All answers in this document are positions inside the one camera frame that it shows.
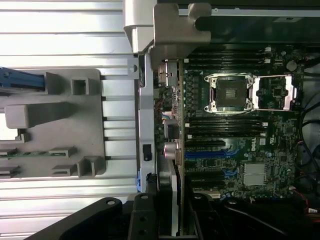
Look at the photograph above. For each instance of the open black PC case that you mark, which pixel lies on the open black PC case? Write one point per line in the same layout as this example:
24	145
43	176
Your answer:
146	112

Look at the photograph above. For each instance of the CPU socket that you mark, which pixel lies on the CPU socket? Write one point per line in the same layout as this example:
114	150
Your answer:
228	93

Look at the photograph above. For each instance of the blue expansion slot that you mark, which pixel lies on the blue expansion slot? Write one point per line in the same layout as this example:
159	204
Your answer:
205	155

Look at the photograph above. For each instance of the green motherboard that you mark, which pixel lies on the green motherboard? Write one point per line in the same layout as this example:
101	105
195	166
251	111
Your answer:
275	150

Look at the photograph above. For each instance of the white expansion slot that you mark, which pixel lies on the white expansion slot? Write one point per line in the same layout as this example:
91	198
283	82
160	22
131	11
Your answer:
214	193

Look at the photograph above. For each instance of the grey parts rack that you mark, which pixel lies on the grey parts rack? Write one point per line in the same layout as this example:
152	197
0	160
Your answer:
75	135

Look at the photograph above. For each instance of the coin cell battery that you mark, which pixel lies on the coin cell battery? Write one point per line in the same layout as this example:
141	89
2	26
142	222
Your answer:
291	65

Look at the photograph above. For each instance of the green RAM stick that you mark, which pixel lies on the green RAM stick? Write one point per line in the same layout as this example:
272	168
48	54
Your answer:
25	153

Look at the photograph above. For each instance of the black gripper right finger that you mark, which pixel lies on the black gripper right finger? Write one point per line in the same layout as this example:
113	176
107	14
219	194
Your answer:
250	220

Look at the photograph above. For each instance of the metal socket cover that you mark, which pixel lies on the metal socket cover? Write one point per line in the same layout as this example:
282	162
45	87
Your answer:
275	92

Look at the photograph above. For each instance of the silver chipset heatsink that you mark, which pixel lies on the silver chipset heatsink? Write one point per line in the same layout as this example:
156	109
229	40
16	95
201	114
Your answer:
254	173

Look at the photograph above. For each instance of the hard disk with blue caddy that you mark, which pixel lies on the hard disk with blue caddy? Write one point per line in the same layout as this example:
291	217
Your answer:
22	78

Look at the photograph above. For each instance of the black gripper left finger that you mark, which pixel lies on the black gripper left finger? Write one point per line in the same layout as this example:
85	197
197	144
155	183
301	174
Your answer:
145	220

